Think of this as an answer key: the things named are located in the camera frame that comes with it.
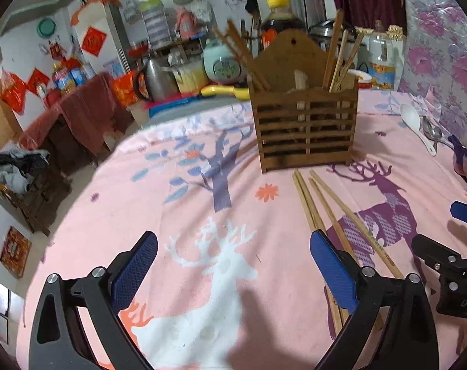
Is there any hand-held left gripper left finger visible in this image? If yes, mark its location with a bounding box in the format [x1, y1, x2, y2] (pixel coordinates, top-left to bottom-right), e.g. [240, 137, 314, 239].
[28, 230, 159, 370]

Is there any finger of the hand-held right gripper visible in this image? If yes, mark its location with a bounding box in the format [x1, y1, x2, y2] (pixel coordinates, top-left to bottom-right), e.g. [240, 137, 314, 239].
[450, 201, 467, 229]
[411, 234, 467, 279]

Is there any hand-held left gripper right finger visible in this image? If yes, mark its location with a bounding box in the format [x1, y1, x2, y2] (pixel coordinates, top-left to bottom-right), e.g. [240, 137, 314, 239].
[310, 229, 439, 370]

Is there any long wooden chopstick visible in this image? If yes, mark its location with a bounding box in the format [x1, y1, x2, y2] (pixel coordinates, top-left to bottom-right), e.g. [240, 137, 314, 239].
[308, 178, 384, 330]
[310, 170, 406, 279]
[292, 171, 344, 336]
[296, 169, 348, 332]

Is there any wooden slatted utensil holder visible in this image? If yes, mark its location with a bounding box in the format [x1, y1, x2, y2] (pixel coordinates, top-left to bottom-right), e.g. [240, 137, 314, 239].
[250, 30, 359, 174]

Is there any bunch of wooden chopsticks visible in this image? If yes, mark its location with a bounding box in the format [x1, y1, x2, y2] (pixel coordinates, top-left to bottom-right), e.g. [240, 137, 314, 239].
[213, 18, 272, 93]
[321, 8, 366, 93]

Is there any pink deer-print bedsheet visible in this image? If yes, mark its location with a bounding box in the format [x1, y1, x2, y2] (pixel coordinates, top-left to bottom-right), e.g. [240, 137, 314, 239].
[15, 89, 467, 370]

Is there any metal spoon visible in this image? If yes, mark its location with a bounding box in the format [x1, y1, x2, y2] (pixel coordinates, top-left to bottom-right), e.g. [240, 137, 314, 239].
[430, 124, 456, 149]
[422, 116, 442, 141]

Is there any white ceramic spoon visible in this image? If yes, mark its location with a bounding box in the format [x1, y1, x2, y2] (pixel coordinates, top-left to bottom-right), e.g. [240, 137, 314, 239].
[400, 104, 438, 156]

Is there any wooden chair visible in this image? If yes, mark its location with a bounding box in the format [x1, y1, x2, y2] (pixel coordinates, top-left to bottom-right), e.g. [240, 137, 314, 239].
[0, 177, 72, 236]

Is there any red printed box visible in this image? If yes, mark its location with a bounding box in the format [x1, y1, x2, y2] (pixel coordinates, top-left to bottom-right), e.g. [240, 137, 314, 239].
[0, 227, 32, 279]

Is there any pile of grey clothes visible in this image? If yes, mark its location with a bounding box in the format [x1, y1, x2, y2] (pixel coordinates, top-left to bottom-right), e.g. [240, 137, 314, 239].
[0, 150, 51, 195]

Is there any red-cloth covered table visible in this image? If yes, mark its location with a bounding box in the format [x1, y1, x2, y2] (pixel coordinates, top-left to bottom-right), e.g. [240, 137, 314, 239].
[19, 73, 138, 155]

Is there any red and white bowl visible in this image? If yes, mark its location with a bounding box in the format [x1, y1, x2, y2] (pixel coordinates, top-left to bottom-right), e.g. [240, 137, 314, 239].
[353, 69, 373, 90]

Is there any floral plastic sheet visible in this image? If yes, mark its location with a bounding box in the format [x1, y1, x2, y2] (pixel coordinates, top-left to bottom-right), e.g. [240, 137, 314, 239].
[397, 0, 467, 139]

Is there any clear cooking oil bottle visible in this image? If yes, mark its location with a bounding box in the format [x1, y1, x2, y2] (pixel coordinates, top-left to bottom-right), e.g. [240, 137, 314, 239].
[368, 20, 396, 90]

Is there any orange gift bag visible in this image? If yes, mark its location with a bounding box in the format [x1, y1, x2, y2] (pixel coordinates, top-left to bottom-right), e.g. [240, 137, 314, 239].
[111, 71, 142, 106]

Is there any steel electric kettle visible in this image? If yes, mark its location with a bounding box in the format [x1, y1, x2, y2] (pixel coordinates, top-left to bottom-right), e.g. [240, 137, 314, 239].
[134, 57, 180, 103]

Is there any yellow plastic scoop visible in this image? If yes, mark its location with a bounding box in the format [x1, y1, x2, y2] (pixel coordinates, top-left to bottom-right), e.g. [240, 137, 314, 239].
[200, 85, 250, 101]

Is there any cream cooking pot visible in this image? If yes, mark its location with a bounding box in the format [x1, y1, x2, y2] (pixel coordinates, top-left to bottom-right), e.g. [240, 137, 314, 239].
[172, 60, 207, 93]

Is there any yellow oil jug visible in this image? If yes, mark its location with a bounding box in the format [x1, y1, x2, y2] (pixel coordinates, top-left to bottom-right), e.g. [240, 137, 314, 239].
[52, 62, 74, 96]

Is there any red diamond paper decoration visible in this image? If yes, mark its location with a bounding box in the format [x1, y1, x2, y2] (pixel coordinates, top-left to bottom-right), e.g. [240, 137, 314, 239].
[27, 68, 51, 95]
[81, 26, 108, 58]

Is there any red plastic bag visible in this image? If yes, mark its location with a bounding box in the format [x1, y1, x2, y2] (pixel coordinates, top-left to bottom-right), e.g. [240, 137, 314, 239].
[1, 71, 28, 115]

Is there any red basin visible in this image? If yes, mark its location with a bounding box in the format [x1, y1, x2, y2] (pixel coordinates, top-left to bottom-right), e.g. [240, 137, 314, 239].
[127, 40, 149, 58]

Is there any light green rice cooker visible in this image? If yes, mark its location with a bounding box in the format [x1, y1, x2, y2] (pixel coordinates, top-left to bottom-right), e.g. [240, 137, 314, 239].
[203, 39, 253, 85]

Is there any black electric pressure cooker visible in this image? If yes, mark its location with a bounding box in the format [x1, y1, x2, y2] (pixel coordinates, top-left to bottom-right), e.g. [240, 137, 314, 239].
[308, 18, 357, 52]

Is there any green-lidded tiered steel container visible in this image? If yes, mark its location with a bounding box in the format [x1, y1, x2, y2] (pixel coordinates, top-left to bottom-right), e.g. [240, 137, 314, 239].
[137, 0, 170, 50]

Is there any pink thermos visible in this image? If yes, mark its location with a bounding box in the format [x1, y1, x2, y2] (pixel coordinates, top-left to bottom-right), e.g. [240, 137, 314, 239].
[175, 8, 197, 40]

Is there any white refrigerator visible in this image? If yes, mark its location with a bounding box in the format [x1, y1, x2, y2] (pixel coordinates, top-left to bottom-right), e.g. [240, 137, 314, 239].
[72, 2, 136, 81]

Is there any yellow-capped soy sauce bottle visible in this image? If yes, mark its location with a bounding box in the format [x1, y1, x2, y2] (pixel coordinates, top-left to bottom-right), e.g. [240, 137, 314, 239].
[260, 0, 307, 52]

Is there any green plastic plate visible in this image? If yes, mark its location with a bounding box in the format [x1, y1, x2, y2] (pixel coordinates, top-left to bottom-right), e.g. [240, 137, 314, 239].
[38, 18, 57, 39]

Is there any orange cloth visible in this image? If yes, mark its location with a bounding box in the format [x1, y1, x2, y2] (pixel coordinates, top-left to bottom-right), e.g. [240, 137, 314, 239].
[69, 0, 122, 27]

